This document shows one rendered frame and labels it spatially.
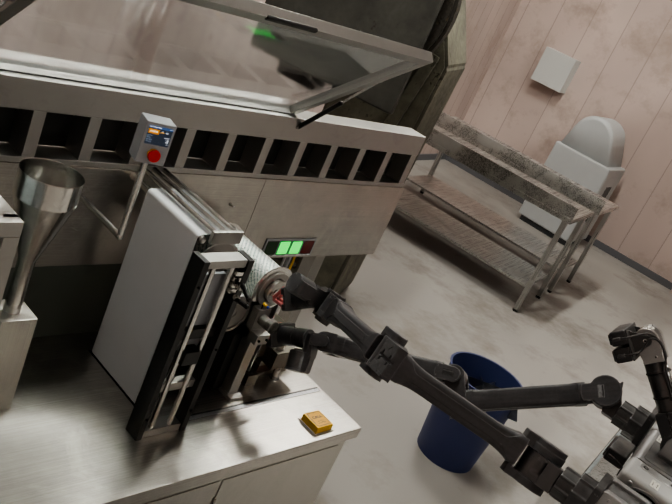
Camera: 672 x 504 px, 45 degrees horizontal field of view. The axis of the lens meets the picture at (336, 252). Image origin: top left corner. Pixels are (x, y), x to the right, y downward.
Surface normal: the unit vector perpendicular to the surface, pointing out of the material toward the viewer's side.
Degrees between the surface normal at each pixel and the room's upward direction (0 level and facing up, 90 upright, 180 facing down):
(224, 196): 90
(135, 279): 90
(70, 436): 0
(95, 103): 90
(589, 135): 90
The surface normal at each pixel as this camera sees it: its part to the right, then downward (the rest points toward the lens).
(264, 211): 0.65, 0.53
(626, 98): -0.53, 0.11
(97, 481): 0.39, -0.85
